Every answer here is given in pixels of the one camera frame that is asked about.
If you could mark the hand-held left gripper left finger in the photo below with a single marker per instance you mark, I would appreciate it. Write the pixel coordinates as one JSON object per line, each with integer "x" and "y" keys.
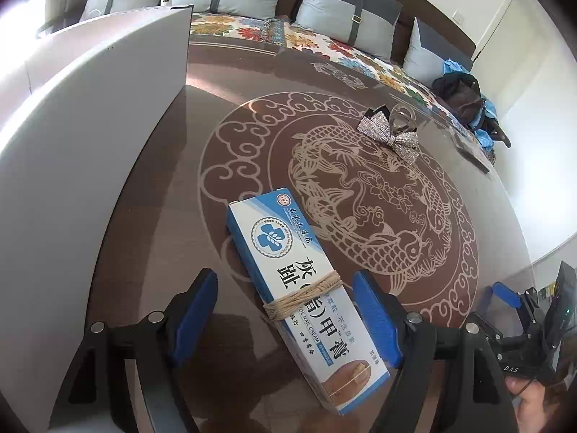
{"x": 194, "y": 315}

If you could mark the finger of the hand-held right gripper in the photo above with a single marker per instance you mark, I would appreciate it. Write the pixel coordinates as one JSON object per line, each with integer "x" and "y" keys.
{"x": 507, "y": 340}
{"x": 505, "y": 294}

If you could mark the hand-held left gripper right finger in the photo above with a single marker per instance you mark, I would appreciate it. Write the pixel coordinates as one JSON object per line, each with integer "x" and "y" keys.
{"x": 374, "y": 320}

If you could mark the beige twine binding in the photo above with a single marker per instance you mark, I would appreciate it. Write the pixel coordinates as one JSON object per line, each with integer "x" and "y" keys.
{"x": 306, "y": 297}

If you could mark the blue and white carton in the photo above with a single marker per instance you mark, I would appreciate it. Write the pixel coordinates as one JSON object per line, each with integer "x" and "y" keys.
{"x": 279, "y": 252}

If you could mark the white bin wall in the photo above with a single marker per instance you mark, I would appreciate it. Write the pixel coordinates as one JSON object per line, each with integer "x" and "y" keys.
{"x": 90, "y": 144}

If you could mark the brown patterned wooden desktop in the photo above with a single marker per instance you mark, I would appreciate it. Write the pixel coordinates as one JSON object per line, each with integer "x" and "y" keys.
{"x": 180, "y": 189}

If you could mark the person's right hand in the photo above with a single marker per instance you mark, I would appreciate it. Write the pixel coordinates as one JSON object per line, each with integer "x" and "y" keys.
{"x": 532, "y": 410}

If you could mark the rhinestone bow hair clip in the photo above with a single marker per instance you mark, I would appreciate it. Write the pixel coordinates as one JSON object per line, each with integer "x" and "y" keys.
{"x": 374, "y": 126}

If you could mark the brown handbag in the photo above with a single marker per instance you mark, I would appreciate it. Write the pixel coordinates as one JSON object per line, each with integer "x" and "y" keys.
{"x": 460, "y": 97}

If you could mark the bags on sofa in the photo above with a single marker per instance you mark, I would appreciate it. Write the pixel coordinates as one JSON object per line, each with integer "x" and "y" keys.
{"x": 453, "y": 66}

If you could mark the floral blanket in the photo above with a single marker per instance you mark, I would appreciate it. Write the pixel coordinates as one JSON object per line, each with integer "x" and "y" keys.
{"x": 315, "y": 43}

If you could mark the white wall socket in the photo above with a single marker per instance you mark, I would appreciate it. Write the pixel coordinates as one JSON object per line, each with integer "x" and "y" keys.
{"x": 458, "y": 17}

